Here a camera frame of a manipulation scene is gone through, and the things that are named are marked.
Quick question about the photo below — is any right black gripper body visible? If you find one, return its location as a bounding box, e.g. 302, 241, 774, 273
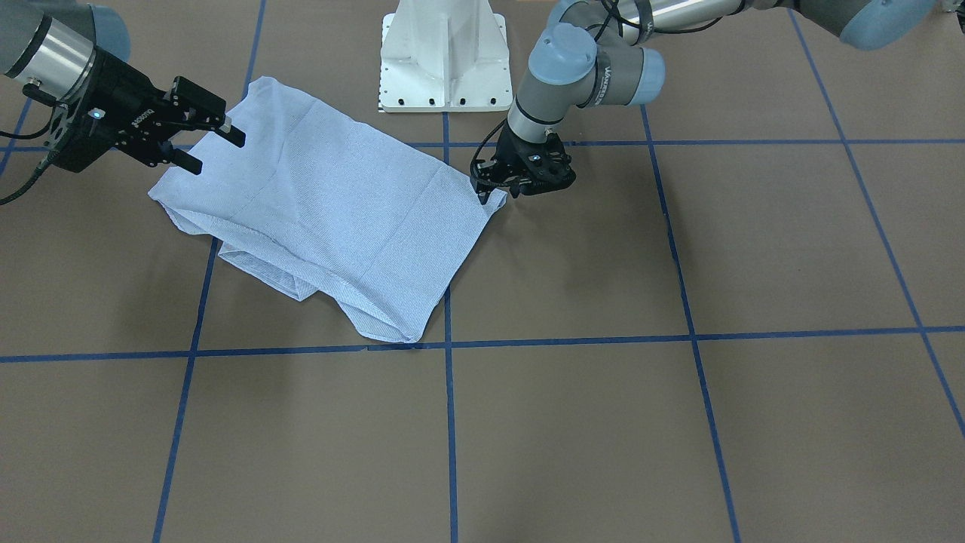
22, 51, 180, 173

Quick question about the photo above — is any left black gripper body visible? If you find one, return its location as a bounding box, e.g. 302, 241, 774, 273
490, 127, 577, 198

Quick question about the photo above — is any light blue striped shirt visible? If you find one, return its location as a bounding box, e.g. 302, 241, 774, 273
149, 76, 507, 343

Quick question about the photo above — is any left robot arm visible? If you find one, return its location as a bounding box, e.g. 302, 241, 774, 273
470, 1, 934, 204

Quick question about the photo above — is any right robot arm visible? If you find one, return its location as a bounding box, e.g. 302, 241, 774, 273
2, 1, 246, 175

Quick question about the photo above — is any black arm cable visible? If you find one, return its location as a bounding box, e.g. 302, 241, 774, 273
0, 128, 61, 208

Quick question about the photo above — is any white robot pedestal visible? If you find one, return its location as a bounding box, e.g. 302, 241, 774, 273
378, 1, 513, 114

